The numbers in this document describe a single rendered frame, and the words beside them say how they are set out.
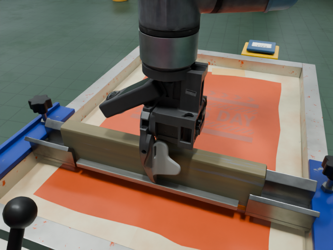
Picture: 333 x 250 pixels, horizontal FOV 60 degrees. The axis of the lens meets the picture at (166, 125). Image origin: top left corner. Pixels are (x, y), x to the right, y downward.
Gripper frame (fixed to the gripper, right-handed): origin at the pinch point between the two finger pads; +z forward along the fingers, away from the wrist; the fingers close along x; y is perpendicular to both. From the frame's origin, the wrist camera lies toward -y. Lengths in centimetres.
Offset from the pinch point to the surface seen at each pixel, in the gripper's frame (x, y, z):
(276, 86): 49, 19, 5
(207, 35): 365, -66, 99
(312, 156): 14.6, 26.8, 1.4
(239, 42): 352, -19, 99
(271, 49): 75, 16, 3
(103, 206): -7.1, -7.0, 5.4
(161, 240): -9.9, 4.9, 5.3
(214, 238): -6.7, 12.5, 5.2
